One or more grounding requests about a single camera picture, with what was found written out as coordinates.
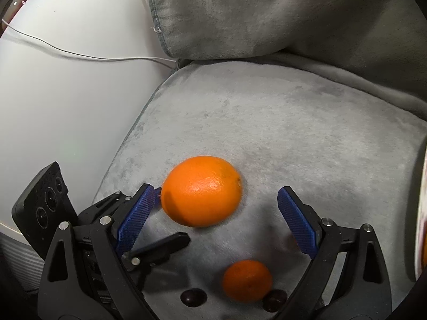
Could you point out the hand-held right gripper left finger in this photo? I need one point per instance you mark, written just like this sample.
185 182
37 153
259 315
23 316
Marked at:
133 221

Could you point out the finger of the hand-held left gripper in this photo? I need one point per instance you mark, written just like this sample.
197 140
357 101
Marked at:
106 205
163 245

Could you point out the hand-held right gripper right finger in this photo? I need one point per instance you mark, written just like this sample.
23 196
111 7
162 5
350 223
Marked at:
297 221

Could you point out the dark cherry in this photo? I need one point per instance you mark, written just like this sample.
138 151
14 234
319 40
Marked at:
275 300
193 297

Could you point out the large smooth orange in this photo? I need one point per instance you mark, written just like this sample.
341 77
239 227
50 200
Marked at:
201 196

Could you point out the small tangerine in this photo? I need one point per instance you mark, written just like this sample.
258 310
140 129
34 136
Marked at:
247 280

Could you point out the floral white plate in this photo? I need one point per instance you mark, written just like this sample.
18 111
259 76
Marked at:
422 206

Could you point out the striped cloth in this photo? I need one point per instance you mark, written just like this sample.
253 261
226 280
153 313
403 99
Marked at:
16 253

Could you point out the grey sofa seat cushion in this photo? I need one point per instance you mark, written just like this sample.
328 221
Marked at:
267 123

